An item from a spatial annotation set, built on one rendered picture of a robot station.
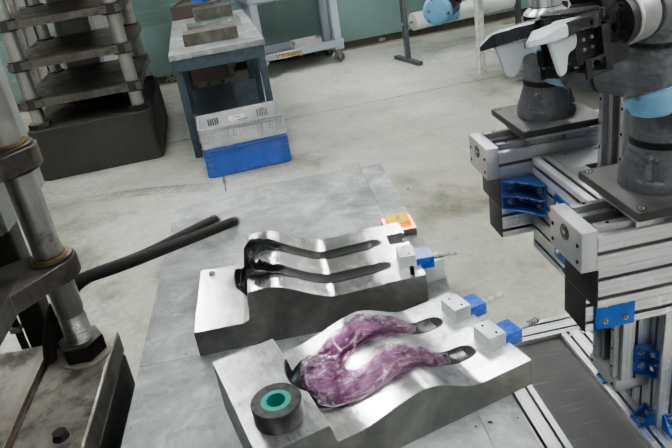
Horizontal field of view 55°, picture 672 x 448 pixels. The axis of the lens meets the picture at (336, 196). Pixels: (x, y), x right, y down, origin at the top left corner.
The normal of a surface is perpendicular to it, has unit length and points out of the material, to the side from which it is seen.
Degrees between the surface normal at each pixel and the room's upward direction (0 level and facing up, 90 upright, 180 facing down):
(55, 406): 0
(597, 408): 0
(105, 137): 90
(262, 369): 0
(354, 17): 90
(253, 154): 91
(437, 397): 90
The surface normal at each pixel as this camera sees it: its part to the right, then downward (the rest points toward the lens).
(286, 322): 0.13, 0.39
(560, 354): -0.15, -0.90
